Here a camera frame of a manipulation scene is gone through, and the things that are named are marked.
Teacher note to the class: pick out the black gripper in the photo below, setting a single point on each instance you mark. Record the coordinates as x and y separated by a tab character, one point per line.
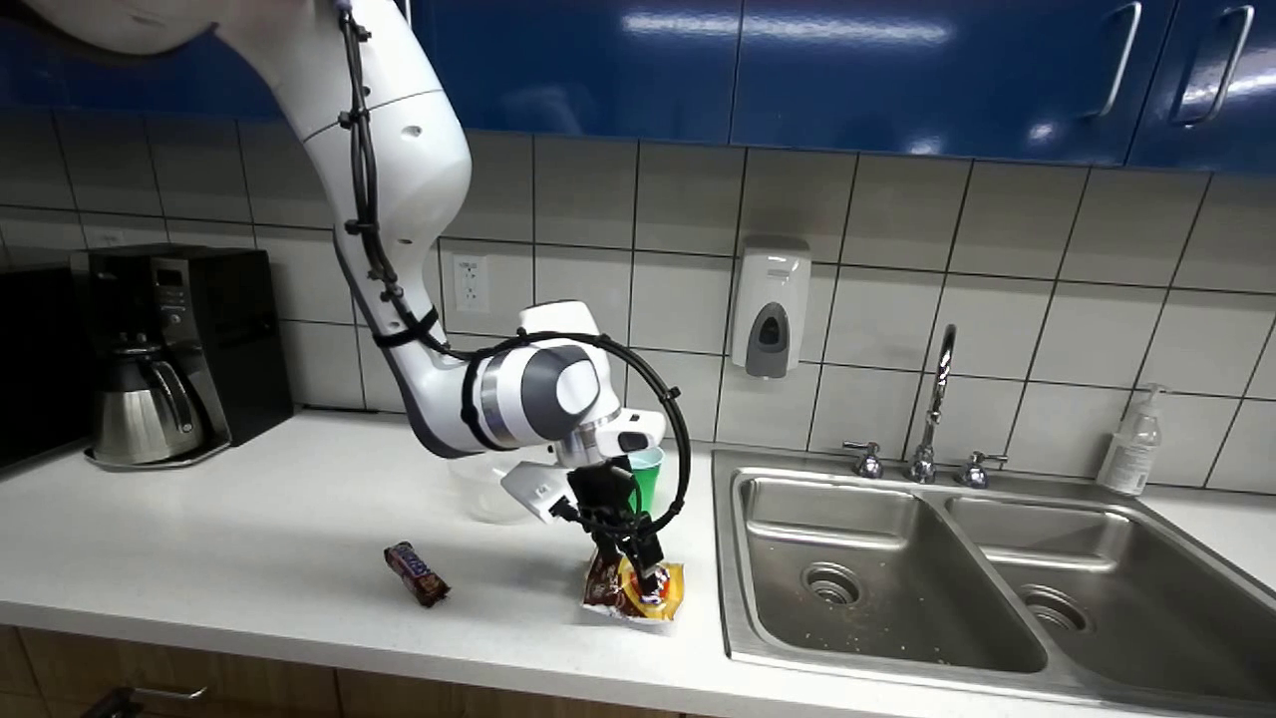
607	502

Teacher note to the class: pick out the red yellow snack packet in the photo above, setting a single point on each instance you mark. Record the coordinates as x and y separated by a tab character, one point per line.
664	600

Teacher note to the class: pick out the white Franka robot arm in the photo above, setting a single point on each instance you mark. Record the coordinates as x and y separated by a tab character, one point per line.
398	173

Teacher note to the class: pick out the dark candy bar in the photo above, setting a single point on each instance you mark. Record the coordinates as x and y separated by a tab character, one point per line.
414	571

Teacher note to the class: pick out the chrome faucet knob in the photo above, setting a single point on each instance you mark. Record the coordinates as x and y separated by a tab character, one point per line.
867	459
980	470

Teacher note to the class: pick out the chrome sink faucet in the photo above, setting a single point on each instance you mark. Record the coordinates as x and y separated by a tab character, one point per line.
935	402

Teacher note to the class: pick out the stainless steel double sink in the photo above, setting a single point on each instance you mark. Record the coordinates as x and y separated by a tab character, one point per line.
980	585

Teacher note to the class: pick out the black steel coffee maker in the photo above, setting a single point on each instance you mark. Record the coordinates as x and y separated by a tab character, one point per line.
221	334

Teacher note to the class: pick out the steel coffee carafe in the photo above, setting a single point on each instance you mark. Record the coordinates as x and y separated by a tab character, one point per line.
144	416

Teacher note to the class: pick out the clear soap pump bottle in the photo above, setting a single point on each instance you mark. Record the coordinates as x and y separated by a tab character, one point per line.
1128	450

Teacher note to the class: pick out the black microwave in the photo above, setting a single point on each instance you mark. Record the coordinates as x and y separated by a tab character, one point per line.
41	366

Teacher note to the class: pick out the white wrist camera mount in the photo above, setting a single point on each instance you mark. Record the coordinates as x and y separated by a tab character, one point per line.
537	490

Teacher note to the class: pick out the white wall soap dispenser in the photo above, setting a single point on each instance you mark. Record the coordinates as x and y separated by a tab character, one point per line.
772	310

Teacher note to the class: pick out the white wall outlet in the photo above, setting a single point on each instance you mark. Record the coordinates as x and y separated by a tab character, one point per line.
469	285

